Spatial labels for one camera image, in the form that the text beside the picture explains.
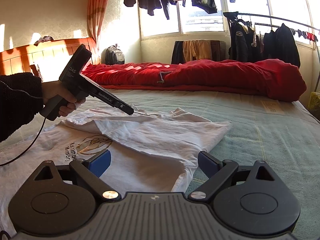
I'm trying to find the white printed t-shirt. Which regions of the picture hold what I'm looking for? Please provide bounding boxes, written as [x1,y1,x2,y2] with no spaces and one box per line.
[1,108,232,234]

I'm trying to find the orange curtain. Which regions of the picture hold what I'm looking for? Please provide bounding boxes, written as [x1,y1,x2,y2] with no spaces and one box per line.
[87,0,108,43]

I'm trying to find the person left hand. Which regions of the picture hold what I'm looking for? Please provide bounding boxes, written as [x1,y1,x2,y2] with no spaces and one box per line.
[42,81,86,117]

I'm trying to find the black hanging coat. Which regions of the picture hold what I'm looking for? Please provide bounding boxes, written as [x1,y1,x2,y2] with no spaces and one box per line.
[263,24,300,68]

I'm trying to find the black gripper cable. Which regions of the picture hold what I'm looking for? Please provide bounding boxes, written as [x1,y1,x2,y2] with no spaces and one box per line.
[0,117,47,168]

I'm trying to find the metal clothes rack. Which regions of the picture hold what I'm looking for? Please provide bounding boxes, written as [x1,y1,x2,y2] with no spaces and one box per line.
[223,11,320,93]

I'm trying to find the black jacket with patch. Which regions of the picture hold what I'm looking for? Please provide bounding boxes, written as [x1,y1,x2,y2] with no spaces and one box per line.
[229,19,261,63]

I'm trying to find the grey backpack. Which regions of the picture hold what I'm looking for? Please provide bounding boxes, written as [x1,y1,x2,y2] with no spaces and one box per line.
[105,44,125,65]

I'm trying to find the wooden headboard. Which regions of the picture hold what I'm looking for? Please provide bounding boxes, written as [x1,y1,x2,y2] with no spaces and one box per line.
[1,37,100,82]

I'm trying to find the black sleeve forearm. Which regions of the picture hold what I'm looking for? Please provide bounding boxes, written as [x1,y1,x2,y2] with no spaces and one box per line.
[0,73,43,141]

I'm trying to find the yellow brown hanging clothes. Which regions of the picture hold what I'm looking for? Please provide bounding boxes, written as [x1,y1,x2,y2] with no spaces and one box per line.
[171,40,227,64]

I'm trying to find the red quilt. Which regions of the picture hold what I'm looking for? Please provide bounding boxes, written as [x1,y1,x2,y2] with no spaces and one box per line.
[82,59,306,102]

